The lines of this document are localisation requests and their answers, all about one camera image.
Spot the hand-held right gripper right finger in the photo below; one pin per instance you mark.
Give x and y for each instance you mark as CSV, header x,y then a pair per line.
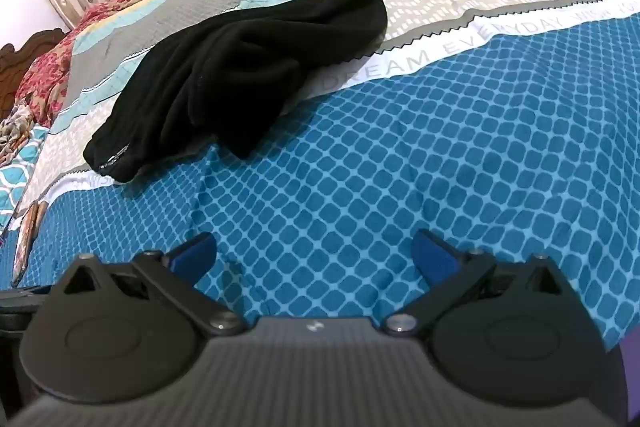
x,y
434,257

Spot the patterned teal beige bed sheet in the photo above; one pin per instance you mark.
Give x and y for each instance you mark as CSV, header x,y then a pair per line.
x,y
400,132

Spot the carved wooden headboard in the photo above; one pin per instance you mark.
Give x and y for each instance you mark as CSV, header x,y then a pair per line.
x,y
20,57

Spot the teal white patterned pillow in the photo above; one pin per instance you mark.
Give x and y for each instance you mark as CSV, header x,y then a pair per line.
x,y
20,179

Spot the black pants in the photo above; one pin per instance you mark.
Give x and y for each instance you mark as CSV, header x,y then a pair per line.
x,y
225,57

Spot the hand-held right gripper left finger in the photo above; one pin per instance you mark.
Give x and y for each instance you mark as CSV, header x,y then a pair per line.
x,y
196,252

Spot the brown floral pillow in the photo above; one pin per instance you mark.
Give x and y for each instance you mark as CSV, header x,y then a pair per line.
x,y
12,127

